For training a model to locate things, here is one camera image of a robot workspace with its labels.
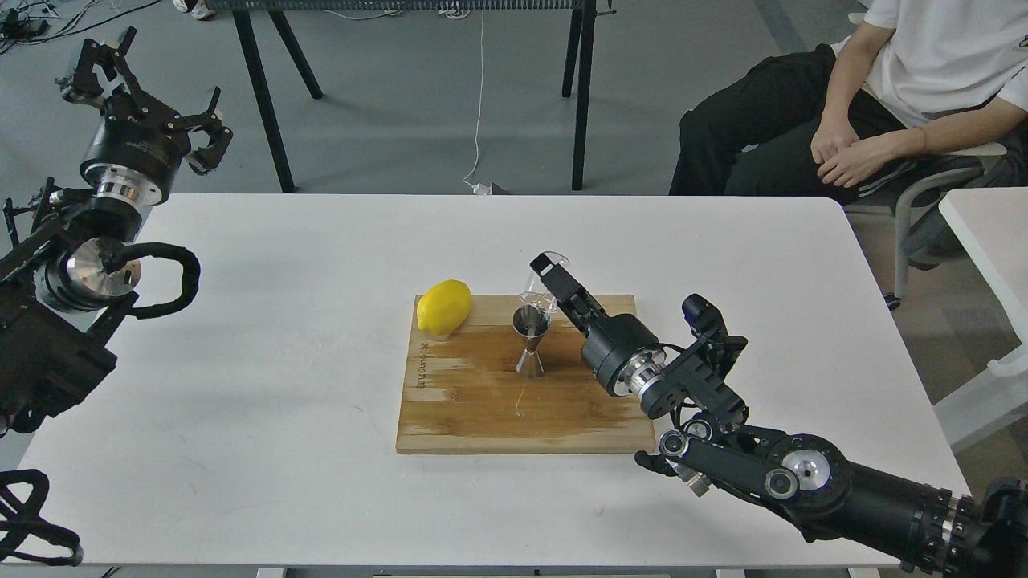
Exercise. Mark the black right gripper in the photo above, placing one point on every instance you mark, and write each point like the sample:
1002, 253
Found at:
613, 345

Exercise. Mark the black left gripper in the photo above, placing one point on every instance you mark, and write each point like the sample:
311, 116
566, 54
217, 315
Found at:
152, 146

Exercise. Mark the clear glass measuring cup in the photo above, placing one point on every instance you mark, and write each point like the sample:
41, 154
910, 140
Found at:
535, 293

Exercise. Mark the steel double jigger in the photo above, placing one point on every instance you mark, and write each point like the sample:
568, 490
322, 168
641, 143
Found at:
531, 324

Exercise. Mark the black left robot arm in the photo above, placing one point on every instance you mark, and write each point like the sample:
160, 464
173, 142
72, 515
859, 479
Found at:
76, 270

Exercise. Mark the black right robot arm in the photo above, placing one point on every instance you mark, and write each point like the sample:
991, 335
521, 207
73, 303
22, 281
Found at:
800, 477

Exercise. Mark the yellow lemon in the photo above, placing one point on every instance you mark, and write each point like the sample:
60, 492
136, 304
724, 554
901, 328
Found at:
444, 307

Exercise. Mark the wooden cutting board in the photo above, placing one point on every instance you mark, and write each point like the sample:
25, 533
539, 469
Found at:
461, 394

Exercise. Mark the seated person white shirt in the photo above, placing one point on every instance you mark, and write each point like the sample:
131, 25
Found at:
915, 78

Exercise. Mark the white side table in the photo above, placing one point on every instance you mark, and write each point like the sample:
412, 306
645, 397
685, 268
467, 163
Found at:
991, 224

